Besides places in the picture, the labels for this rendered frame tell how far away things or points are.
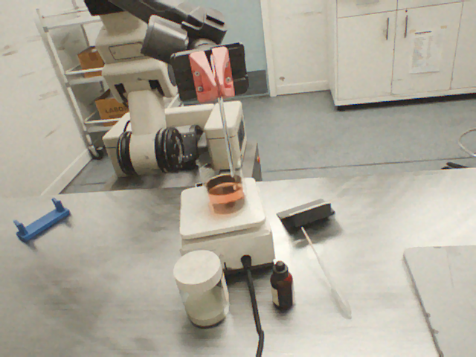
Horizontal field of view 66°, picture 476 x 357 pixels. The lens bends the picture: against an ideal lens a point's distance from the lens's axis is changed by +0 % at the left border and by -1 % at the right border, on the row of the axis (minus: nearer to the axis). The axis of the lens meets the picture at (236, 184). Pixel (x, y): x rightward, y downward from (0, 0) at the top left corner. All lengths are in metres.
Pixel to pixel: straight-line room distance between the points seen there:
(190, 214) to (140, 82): 0.88
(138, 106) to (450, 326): 1.15
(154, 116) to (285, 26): 2.23
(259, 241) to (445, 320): 0.24
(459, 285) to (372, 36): 2.48
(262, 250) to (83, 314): 0.27
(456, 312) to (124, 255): 0.48
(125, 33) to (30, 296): 0.93
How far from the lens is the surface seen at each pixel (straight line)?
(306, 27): 3.42
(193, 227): 0.51
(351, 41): 2.88
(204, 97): 0.50
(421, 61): 3.03
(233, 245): 0.51
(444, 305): 0.52
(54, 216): 0.82
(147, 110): 1.36
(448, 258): 0.57
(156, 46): 0.59
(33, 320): 0.62
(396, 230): 0.62
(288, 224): 0.62
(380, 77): 2.99
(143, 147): 1.33
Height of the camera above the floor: 1.14
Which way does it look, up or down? 31 degrees down
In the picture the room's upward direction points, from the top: 10 degrees counter-clockwise
